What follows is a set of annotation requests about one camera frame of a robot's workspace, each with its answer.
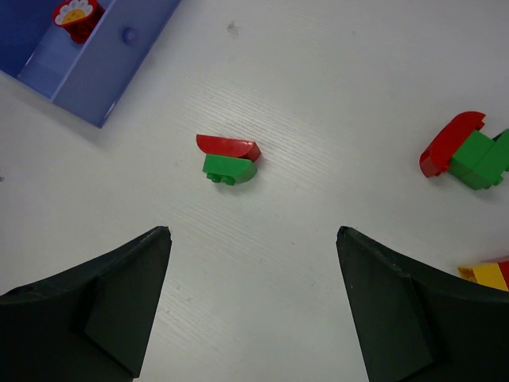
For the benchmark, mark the purple-blue large container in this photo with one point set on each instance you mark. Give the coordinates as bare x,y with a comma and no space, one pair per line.
86,79

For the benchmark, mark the red half-round lego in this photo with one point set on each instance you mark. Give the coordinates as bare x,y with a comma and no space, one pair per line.
228,147

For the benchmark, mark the green lego on red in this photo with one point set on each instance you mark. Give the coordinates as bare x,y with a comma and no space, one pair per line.
481,161

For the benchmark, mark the green half-round lego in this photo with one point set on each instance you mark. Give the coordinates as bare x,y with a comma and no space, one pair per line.
228,170

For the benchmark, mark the red yellow stacked lego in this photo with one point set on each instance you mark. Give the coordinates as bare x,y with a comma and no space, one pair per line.
491,273

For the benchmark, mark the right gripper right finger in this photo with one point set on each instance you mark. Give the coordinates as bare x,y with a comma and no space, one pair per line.
417,323

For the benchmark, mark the red curved lego right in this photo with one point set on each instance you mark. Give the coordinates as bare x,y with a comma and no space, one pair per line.
436,157

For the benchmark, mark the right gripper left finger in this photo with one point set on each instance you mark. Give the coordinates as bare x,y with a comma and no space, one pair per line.
91,322

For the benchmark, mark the red flower printed lego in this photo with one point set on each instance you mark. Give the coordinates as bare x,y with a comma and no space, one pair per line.
78,18

